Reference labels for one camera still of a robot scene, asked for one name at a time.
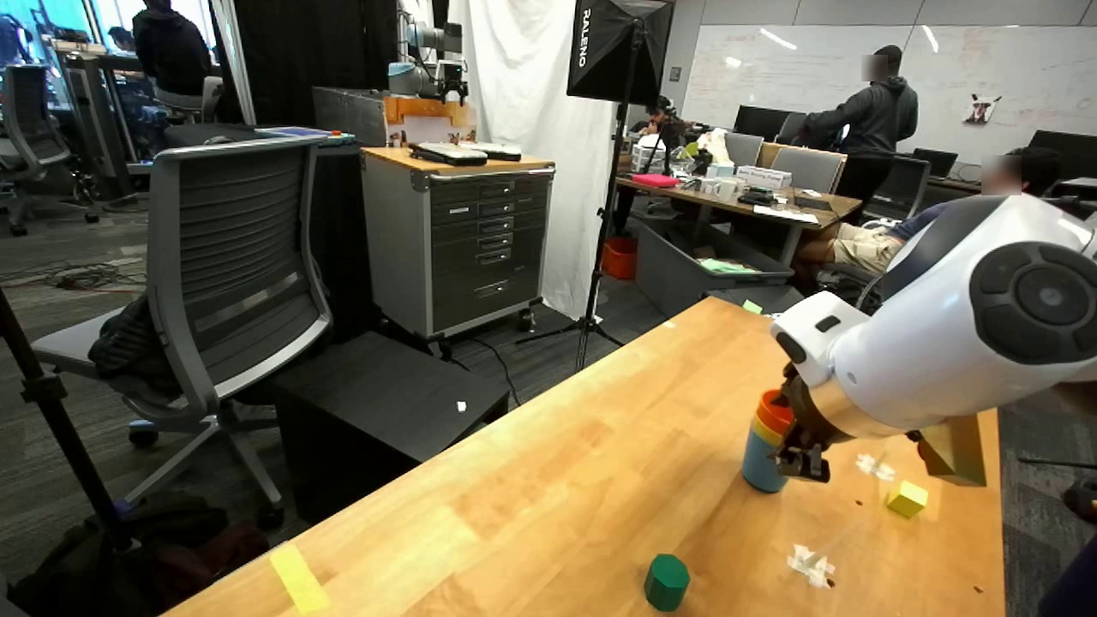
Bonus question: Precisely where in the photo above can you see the dark office chair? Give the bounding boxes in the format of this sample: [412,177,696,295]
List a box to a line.
[0,61,78,236]

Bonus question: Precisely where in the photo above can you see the low black box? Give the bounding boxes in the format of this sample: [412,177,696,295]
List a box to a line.
[270,325,515,525]

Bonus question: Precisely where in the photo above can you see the cluttered shelf table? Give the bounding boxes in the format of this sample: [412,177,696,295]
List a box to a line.
[45,33,230,201]

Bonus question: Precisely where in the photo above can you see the person in dark top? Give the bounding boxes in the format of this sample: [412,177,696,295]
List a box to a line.
[126,0,227,120]

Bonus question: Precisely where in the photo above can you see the yellow plastic cup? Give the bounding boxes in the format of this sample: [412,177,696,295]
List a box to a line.
[749,415,789,452]

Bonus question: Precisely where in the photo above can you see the orange bucket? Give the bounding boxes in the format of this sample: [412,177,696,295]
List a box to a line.
[602,234,640,284]

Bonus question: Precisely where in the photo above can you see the yellow-green cube block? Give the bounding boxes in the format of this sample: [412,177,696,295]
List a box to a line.
[885,478,933,525]

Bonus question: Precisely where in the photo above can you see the person in dark hoodie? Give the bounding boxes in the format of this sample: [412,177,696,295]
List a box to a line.
[795,41,923,216]

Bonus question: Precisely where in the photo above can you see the seated person tan trousers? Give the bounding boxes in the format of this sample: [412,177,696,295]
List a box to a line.
[792,144,1069,295]

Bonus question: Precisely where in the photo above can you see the grey mesh office chair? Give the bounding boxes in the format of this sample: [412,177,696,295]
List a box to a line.
[32,122,359,533]

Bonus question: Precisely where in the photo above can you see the dark backpack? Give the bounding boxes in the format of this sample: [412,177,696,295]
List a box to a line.
[28,490,270,617]

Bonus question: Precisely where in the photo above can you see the grey machine orange panel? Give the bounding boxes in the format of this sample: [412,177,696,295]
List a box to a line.
[310,82,479,152]

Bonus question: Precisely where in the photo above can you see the black curtain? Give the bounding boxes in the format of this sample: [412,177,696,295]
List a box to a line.
[230,0,406,129]

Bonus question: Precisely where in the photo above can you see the wooden work table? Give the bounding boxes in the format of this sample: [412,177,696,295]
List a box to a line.
[622,170,866,271]

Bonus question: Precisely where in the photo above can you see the black softbox light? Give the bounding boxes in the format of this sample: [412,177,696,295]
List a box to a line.
[567,0,679,111]

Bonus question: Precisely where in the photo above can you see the blue plastic cup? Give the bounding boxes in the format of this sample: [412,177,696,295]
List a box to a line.
[740,428,795,498]

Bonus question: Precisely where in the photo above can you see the light grey chair back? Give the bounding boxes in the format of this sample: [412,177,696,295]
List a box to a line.
[771,144,852,196]

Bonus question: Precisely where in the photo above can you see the pink tray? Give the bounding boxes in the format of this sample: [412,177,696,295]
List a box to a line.
[627,169,684,196]

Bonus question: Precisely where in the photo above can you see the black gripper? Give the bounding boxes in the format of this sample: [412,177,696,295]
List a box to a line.
[778,361,852,488]

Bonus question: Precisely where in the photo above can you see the black light stand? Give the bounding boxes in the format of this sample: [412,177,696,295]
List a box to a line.
[517,101,634,351]

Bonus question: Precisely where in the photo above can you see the pair of black monitors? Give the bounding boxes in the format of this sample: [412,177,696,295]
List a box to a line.
[731,104,808,146]

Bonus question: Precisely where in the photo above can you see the green cylinder block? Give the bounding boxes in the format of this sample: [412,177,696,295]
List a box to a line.
[640,551,696,613]

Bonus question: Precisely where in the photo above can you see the grey drawer cabinet wooden top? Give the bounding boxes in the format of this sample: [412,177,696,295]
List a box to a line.
[356,144,558,343]

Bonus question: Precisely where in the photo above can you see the yellow wrist camera mount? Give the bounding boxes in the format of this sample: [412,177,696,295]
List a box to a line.
[914,410,990,490]

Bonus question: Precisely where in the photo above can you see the yellow tape strip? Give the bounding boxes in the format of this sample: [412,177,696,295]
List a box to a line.
[264,542,336,617]

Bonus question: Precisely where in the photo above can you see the white curtain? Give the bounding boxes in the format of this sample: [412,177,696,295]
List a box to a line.
[446,0,627,325]

